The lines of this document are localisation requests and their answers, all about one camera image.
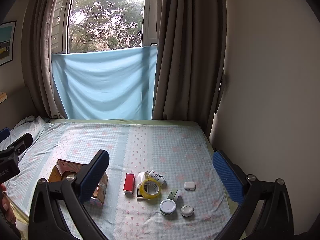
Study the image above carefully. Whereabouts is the red rectangular box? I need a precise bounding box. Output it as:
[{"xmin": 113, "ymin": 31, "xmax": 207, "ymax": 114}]
[{"xmin": 123, "ymin": 173, "xmax": 135, "ymax": 194}]

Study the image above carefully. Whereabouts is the small white round jar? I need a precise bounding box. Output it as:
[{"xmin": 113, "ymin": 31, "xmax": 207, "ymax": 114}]
[{"xmin": 181, "ymin": 204, "xmax": 194, "ymax": 217}]

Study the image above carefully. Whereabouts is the white earbuds case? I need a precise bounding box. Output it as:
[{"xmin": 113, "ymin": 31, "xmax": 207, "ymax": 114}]
[{"xmin": 184, "ymin": 181, "xmax": 196, "ymax": 191}]

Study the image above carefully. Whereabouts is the yellow tape roll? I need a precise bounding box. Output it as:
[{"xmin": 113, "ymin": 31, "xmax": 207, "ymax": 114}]
[{"xmin": 139, "ymin": 179, "xmax": 161, "ymax": 199}]

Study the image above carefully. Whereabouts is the white remote case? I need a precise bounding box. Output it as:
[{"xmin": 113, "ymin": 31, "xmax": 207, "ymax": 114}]
[{"xmin": 136, "ymin": 172, "xmax": 146, "ymax": 201}]

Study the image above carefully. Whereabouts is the pale green cream jar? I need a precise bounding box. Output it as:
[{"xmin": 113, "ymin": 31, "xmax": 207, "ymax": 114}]
[{"xmin": 168, "ymin": 189, "xmax": 181, "ymax": 202}]

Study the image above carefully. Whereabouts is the green jar white lid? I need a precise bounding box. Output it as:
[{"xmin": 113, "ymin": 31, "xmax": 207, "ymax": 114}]
[{"xmin": 159, "ymin": 199, "xmax": 176, "ymax": 216}]

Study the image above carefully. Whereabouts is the white pill bottle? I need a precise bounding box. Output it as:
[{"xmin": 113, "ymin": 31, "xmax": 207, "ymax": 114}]
[{"xmin": 144, "ymin": 169, "xmax": 166, "ymax": 186}]

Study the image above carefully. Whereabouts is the person's left hand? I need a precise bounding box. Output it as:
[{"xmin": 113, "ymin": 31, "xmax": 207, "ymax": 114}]
[{"xmin": 1, "ymin": 195, "xmax": 16, "ymax": 224}]

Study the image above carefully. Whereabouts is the white pillow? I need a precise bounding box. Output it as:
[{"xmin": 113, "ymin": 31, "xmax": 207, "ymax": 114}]
[{"xmin": 0, "ymin": 115, "xmax": 47, "ymax": 150}]

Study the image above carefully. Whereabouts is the cardboard box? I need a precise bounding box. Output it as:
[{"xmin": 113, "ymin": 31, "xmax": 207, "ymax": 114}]
[{"xmin": 48, "ymin": 159, "xmax": 108, "ymax": 206}]

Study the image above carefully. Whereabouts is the left brown curtain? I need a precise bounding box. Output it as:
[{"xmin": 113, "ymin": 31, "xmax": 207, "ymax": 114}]
[{"xmin": 21, "ymin": 0, "xmax": 67, "ymax": 119}]

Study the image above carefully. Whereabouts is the brown curtain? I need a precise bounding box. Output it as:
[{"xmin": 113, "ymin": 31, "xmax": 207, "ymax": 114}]
[
  {"xmin": 21, "ymin": 0, "xmax": 67, "ymax": 119},
  {"xmin": 152, "ymin": 0, "xmax": 227, "ymax": 135}
]

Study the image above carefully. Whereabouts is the checkered floral bed sheet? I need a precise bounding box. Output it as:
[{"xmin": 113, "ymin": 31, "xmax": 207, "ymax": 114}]
[{"xmin": 6, "ymin": 121, "xmax": 231, "ymax": 239}]

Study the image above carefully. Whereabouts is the light blue hanging cloth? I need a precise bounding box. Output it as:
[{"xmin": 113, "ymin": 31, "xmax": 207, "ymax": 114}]
[{"xmin": 52, "ymin": 46, "xmax": 157, "ymax": 120}]

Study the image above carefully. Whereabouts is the right brown curtain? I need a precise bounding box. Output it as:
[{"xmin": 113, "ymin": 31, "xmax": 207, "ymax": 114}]
[{"xmin": 152, "ymin": 0, "xmax": 227, "ymax": 135}]

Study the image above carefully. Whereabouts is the framed wall picture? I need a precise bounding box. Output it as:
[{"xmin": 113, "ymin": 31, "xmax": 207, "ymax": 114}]
[{"xmin": 0, "ymin": 21, "xmax": 17, "ymax": 66}]

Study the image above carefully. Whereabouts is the window with white frame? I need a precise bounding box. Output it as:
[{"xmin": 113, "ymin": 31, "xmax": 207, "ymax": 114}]
[{"xmin": 51, "ymin": 0, "xmax": 157, "ymax": 54}]

